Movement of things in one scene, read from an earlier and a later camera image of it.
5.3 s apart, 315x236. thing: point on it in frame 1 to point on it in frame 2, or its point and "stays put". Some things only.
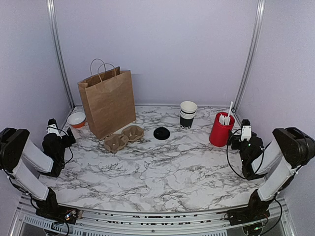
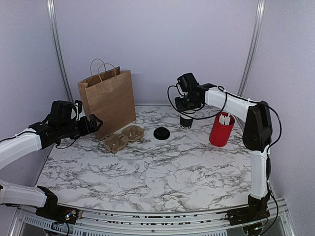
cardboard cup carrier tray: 114,143 stays put
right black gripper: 235,138 to 180,107
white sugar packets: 224,120 stays put
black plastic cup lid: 161,133 stays put
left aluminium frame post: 60,51 stays put
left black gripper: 68,142 to 86,129
